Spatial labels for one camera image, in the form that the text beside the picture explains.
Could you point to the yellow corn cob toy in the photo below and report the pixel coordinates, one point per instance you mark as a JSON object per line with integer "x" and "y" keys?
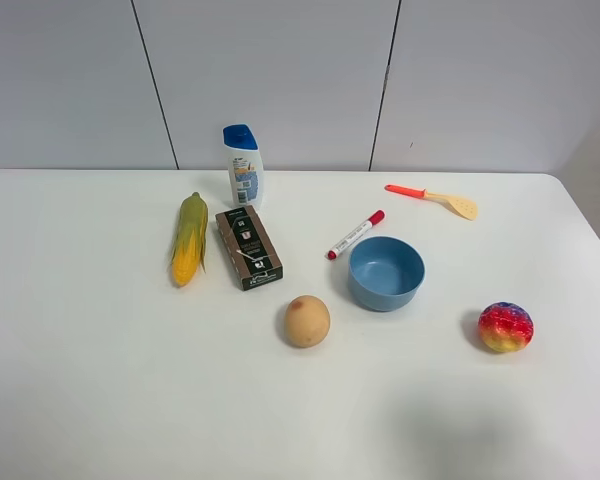
{"x": 189, "y": 245}

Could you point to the white blue-capped shampoo bottle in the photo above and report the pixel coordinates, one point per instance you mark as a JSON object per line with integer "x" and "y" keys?
{"x": 245, "y": 165}

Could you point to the brown rectangular cardboard box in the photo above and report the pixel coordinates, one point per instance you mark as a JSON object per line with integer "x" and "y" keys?
{"x": 249, "y": 247}

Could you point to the blue plastic bowl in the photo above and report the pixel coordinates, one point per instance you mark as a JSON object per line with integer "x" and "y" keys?
{"x": 384, "y": 273}

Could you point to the rainbow squishy ball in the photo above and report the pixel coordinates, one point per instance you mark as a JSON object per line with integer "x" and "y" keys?
{"x": 505, "y": 327}

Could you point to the tan round fruit toy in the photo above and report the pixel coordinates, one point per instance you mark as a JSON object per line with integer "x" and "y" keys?
{"x": 306, "y": 321}

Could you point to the orange-handled beige toy spatula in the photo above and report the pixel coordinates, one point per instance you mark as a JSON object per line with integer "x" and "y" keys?
{"x": 460, "y": 206}

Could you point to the red whiteboard marker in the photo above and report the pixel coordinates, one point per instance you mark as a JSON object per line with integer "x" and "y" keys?
{"x": 353, "y": 236}

